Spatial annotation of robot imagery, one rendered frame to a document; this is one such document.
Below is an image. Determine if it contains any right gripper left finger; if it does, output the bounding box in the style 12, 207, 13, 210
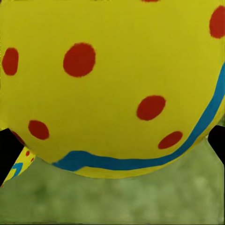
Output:
0, 128, 24, 187

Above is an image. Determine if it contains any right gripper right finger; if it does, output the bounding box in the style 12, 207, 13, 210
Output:
209, 125, 225, 165

